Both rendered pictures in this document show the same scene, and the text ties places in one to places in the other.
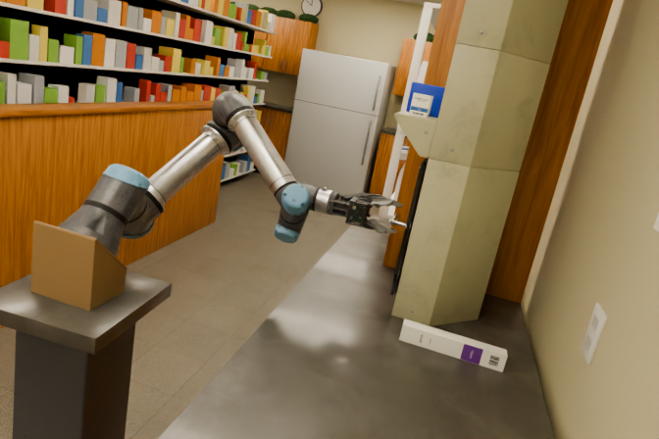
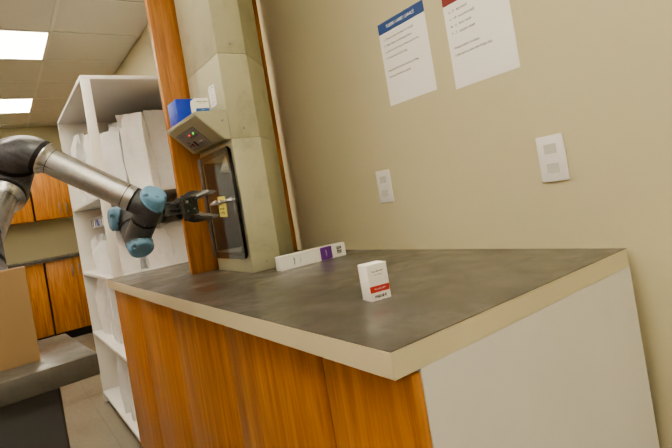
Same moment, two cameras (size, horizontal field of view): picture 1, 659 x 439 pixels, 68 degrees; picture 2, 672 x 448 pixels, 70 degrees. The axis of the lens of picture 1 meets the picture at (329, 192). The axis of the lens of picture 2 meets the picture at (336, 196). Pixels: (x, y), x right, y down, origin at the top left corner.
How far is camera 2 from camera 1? 0.90 m
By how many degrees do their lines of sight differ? 50
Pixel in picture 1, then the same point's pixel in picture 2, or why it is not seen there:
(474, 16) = (221, 33)
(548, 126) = not seen: hidden behind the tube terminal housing
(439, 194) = (249, 162)
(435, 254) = (264, 208)
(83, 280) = (20, 326)
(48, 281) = not seen: outside the picture
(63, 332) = (49, 373)
